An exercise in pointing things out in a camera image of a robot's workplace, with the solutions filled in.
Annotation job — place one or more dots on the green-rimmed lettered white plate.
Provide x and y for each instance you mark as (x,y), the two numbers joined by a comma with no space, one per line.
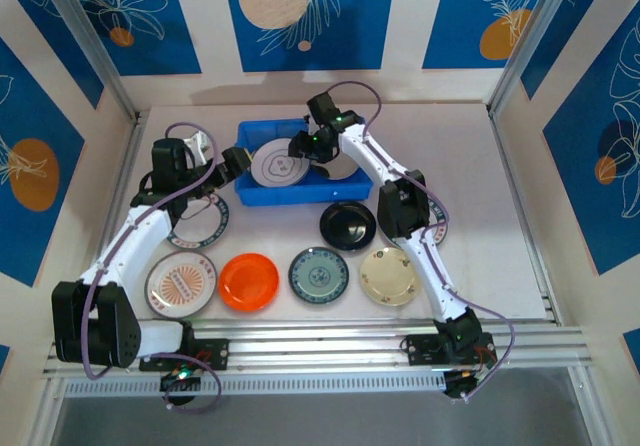
(439,231)
(280,163)
(212,228)

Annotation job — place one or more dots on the pale white plate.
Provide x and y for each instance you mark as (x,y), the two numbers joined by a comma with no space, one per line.
(345,172)

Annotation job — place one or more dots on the orange sunburst print plate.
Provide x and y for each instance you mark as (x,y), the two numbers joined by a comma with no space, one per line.
(180,283)

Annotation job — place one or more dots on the plain orange plate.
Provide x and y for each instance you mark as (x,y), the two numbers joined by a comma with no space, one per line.
(248,281)

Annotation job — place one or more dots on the blue patterned plate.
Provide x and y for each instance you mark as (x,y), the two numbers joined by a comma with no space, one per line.
(318,275)

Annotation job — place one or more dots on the cream floral plate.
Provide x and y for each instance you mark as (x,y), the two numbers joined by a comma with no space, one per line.
(387,276)

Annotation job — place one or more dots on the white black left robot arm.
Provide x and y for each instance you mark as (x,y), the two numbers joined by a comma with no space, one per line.
(135,246)

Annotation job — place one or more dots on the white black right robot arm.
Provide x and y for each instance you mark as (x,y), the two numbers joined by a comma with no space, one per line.
(430,276)

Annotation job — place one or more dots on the blue plastic bin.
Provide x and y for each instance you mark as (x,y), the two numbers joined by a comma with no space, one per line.
(300,196)

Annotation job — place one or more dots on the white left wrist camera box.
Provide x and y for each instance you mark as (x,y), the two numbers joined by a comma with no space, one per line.
(197,146)

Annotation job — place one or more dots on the aluminium side rail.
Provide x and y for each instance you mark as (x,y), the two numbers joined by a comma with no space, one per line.
(525,216)
(125,166)

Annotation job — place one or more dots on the aluminium frame post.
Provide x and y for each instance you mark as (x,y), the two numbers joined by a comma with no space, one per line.
(530,31)
(90,41)

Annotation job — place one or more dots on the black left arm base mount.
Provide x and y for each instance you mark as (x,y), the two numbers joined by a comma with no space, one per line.
(215,353)

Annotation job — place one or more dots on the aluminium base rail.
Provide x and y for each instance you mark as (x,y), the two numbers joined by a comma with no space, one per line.
(310,341)

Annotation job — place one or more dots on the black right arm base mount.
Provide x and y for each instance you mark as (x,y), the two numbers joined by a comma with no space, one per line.
(422,350)

